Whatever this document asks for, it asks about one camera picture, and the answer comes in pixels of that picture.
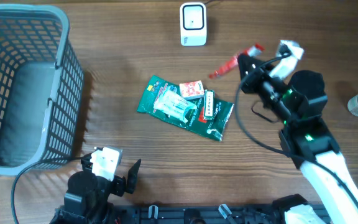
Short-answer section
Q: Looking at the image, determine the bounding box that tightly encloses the red stick sachet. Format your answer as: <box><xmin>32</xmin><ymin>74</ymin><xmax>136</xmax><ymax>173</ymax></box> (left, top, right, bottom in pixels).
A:
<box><xmin>208</xmin><ymin>44</ymin><xmax>265</xmax><ymax>79</ymax></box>

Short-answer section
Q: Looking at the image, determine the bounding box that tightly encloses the red white small box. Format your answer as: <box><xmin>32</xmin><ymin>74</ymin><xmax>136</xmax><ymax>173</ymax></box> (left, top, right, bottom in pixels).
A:
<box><xmin>179</xmin><ymin>80</ymin><xmax>204</xmax><ymax>100</ymax></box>

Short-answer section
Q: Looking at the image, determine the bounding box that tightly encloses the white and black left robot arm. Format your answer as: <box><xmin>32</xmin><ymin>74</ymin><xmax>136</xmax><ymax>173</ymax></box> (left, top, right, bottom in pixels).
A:
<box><xmin>50</xmin><ymin>154</ymin><xmax>141</xmax><ymax>224</ymax></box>

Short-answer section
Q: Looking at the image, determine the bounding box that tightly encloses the green 3M gloves package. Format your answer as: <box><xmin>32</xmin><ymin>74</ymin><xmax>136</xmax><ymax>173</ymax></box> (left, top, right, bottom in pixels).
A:
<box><xmin>137</xmin><ymin>75</ymin><xmax>234</xmax><ymax>141</ymax></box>

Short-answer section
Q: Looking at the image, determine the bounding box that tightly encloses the green white gum pack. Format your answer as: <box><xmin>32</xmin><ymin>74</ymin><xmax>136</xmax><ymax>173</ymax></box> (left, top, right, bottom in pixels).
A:
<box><xmin>203</xmin><ymin>90</ymin><xmax>214</xmax><ymax>120</ymax></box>

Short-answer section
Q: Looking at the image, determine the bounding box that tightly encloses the teal white wipes packet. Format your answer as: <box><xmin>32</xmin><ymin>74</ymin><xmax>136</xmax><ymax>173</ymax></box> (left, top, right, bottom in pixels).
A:
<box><xmin>154</xmin><ymin>90</ymin><xmax>197</xmax><ymax>123</ymax></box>

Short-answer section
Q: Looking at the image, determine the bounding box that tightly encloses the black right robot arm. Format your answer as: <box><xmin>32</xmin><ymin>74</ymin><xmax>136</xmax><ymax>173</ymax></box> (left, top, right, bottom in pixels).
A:
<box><xmin>236</xmin><ymin>54</ymin><xmax>358</xmax><ymax>223</ymax></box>

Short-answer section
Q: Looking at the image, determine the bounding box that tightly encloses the grey plastic mesh basket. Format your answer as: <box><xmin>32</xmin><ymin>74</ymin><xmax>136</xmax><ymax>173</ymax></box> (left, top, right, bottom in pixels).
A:
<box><xmin>0</xmin><ymin>4</ymin><xmax>85</xmax><ymax>175</ymax></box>

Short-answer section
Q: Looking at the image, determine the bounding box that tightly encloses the white barcode scanner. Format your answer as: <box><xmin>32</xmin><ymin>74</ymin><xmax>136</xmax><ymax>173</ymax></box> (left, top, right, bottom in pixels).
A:
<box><xmin>180</xmin><ymin>2</ymin><xmax>207</xmax><ymax>47</ymax></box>

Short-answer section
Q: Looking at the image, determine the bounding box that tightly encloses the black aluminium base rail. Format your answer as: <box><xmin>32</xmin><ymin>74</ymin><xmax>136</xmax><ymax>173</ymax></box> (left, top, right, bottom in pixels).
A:
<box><xmin>99</xmin><ymin>204</ymin><xmax>285</xmax><ymax>224</ymax></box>

